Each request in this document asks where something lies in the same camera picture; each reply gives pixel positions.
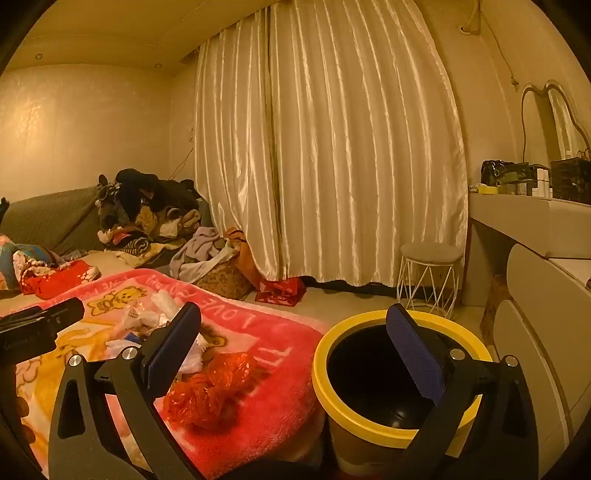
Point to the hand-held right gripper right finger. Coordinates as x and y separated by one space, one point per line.
413 355

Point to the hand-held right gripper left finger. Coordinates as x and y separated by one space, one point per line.
173 341

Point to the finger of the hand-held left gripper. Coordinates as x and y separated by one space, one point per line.
60 314

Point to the pile of white plastic wrappers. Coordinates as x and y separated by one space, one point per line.
138 318

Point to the red plastic bag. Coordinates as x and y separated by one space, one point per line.
207 392

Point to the yellow rimmed trash can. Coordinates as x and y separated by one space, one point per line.
319 369

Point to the red printed cloth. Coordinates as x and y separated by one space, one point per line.
55 279

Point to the colourful printed blanket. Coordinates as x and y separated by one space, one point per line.
18 258

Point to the woven basket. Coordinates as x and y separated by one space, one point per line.
226 281

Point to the wicker laundry basket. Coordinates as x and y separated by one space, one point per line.
198 249

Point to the grey bed headboard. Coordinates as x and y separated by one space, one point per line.
51 217

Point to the orange bag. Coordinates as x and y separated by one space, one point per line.
244 263

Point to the pink bear print blanket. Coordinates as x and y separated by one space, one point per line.
277 369

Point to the red gift bag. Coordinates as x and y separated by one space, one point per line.
281 293

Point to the pile of dark clothes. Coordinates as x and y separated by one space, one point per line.
147 198

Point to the white vanity desk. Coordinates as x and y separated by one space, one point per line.
531 221

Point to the small yellow box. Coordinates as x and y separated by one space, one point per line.
487 189

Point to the cream satin curtain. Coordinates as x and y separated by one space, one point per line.
332 161

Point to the white cosmetic bottles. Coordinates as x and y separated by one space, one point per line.
544 182

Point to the dark storage organizer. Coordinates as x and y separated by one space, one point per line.
570 182

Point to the wavy framed mirror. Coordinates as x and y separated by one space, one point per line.
561 120

